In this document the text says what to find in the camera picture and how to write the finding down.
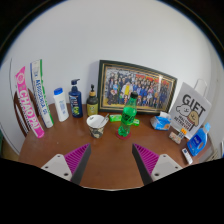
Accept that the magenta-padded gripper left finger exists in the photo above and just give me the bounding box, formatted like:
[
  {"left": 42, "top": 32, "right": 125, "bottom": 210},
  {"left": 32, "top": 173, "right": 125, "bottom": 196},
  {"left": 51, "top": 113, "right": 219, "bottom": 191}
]
[{"left": 40, "top": 143, "right": 92, "bottom": 185}]

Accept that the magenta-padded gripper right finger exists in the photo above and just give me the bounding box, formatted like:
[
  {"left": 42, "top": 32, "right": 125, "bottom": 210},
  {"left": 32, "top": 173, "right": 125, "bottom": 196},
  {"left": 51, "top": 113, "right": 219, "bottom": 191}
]
[{"left": 131, "top": 143, "right": 184, "bottom": 186}]

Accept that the green plastic drink bottle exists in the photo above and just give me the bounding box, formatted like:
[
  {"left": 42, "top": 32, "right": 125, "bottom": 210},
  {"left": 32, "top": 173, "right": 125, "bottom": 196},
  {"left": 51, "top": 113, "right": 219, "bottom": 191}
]
[{"left": 117, "top": 91, "right": 139, "bottom": 138}]

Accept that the small patterned flat box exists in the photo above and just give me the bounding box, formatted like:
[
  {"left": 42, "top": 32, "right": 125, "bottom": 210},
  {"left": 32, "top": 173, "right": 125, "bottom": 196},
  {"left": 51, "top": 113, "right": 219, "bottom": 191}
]
[{"left": 168, "top": 131, "right": 184, "bottom": 145}]

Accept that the camouflage print mug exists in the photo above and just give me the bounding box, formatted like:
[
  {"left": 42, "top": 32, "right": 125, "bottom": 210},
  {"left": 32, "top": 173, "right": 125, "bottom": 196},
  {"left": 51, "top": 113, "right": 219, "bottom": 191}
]
[{"left": 86, "top": 114, "right": 109, "bottom": 139}]

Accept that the small white remote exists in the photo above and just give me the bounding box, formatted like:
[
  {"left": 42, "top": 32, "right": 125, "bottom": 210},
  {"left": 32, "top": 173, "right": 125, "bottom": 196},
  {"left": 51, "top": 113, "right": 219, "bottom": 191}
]
[{"left": 181, "top": 147, "right": 194, "bottom": 165}]

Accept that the light blue tissue pack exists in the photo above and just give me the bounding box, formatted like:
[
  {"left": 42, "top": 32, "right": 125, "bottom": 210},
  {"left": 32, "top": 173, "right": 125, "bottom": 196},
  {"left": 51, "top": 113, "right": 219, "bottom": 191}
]
[{"left": 149, "top": 111, "right": 172, "bottom": 131}]

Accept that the blue detergent bottle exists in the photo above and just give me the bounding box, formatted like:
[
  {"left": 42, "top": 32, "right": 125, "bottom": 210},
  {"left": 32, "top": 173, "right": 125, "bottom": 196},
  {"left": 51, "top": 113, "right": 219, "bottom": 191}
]
[{"left": 186, "top": 122, "right": 212, "bottom": 157}]

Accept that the white bottle with blue cap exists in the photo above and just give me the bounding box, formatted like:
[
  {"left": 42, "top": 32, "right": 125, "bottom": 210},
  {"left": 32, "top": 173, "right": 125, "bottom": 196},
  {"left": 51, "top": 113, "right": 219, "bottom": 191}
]
[{"left": 53, "top": 87, "right": 70, "bottom": 123}]

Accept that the dark blue pump bottle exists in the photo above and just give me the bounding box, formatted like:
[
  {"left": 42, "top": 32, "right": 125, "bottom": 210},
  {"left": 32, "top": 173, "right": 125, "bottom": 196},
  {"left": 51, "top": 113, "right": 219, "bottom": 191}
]
[{"left": 68, "top": 78, "right": 84, "bottom": 119}]

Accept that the brown pump bottle yellow label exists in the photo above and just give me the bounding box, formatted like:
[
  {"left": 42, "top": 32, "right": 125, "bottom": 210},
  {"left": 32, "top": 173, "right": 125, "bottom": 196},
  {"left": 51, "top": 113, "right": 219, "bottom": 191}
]
[{"left": 86, "top": 84, "right": 100, "bottom": 117}]

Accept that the white printed paper gift bag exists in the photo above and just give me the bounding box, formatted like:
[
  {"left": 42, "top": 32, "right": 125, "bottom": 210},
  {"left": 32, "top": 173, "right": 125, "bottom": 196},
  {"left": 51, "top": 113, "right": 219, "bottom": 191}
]
[{"left": 168, "top": 78, "right": 213, "bottom": 140}]

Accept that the white and green tube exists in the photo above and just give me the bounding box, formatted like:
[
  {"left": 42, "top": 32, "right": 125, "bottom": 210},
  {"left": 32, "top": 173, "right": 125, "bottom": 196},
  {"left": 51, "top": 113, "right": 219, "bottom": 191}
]
[{"left": 29, "top": 59, "right": 55, "bottom": 129}]

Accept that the pink printed tube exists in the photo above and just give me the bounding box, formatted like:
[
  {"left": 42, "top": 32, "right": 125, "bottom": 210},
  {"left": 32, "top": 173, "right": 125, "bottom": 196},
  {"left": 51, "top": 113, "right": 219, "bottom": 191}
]
[{"left": 14, "top": 65, "right": 46, "bottom": 139}]

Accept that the framed group picture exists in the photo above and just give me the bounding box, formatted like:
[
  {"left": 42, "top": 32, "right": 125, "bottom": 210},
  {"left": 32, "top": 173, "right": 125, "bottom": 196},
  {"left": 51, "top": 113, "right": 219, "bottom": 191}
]
[{"left": 97, "top": 59, "right": 178, "bottom": 116}]

